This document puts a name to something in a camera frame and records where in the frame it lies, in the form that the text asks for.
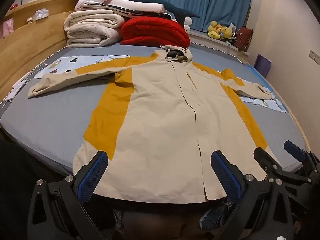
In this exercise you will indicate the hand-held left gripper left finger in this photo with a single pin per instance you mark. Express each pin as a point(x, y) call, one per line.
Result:
point(93, 175)

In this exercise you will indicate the white plush toy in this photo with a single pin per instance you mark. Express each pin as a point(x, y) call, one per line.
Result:
point(187, 21)

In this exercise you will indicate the dark red bag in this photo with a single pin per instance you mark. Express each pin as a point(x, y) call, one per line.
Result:
point(243, 38)

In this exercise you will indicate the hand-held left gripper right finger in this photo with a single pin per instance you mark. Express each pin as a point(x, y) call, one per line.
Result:
point(225, 175)

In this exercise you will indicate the yellow plush toy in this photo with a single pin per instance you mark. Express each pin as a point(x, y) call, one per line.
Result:
point(226, 32)
point(214, 28)

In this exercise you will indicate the navy patterned folded cloth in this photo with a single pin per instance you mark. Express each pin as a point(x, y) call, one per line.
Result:
point(150, 13)

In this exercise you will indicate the white folded sheet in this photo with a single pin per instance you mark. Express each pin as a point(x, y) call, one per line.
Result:
point(135, 5)

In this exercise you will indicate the cream folded quilt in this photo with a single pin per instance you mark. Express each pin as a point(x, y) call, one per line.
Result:
point(92, 30)

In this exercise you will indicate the purple paper bag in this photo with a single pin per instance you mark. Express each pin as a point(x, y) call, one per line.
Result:
point(262, 65)

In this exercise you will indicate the beige and yellow hooded jacket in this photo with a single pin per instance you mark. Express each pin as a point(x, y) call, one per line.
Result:
point(160, 130)

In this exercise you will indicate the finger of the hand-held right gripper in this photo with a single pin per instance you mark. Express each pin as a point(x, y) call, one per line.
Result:
point(265, 160)
point(295, 150)

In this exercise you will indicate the tissue packet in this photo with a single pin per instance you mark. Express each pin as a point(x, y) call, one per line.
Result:
point(40, 14)

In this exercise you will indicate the wooden headboard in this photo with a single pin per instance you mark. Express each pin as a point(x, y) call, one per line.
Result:
point(27, 45)

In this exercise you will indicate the light blue printed cloth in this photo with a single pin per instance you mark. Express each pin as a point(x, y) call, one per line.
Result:
point(65, 65)

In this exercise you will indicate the pink card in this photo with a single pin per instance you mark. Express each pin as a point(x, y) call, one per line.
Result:
point(7, 27)

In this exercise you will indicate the wall switch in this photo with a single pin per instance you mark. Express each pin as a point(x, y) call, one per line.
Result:
point(315, 57)

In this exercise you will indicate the red folded blanket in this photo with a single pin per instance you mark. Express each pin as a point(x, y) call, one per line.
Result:
point(155, 32)

